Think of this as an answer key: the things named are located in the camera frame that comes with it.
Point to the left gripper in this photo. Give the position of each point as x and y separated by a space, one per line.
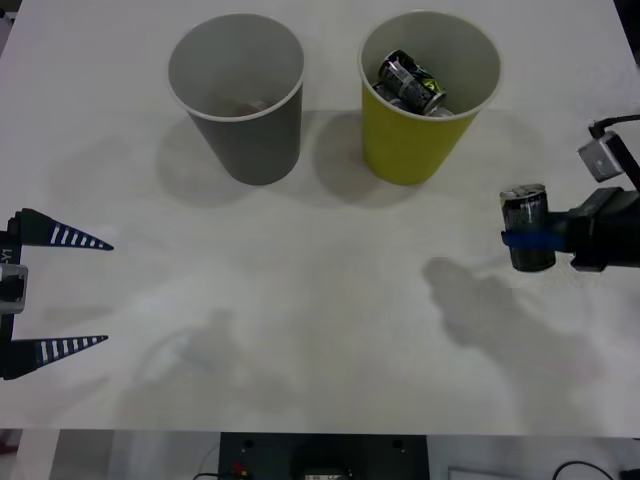
11 290

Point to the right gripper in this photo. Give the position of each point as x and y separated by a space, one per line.
607 230

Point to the black drink can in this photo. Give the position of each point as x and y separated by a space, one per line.
386 93
526 210
407 77

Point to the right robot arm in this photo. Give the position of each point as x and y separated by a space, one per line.
602 155

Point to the yellow-green plastic bin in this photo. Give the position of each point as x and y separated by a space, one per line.
410 145

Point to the grey plastic bin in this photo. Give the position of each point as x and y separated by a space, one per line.
250 145

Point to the black robot torso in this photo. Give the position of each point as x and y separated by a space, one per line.
320 455

